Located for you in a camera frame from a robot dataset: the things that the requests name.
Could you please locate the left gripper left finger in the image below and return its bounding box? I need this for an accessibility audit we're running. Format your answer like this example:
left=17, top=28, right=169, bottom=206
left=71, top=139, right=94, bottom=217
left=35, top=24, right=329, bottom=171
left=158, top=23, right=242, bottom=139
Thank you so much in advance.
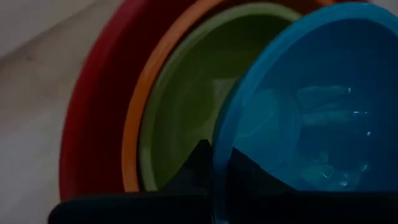
left=161, top=139, right=214, bottom=194

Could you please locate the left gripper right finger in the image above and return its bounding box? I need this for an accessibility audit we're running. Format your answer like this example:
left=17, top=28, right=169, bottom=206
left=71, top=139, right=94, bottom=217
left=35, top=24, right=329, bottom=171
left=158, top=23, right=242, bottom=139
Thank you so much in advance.
left=228, top=146, right=298, bottom=193

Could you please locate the green plastic bowl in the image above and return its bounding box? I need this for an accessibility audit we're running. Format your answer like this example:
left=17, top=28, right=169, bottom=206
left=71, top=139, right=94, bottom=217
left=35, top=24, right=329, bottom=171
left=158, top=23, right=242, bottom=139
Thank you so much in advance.
left=138, top=2, right=301, bottom=192

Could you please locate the orange plastic bowl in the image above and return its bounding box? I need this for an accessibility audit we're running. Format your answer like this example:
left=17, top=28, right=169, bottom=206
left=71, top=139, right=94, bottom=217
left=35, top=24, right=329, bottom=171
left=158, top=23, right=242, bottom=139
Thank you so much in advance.
left=121, top=0, right=333, bottom=193

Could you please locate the blue plastic bowl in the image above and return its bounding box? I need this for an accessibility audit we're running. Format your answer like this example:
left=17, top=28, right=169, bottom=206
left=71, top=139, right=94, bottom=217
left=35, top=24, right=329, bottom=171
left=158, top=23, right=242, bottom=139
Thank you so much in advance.
left=212, top=2, right=398, bottom=224

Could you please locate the large red plastic bowl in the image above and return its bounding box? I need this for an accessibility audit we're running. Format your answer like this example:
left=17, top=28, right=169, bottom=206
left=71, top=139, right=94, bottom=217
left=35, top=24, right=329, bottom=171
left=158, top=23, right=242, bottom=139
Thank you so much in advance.
left=58, top=0, right=373, bottom=202

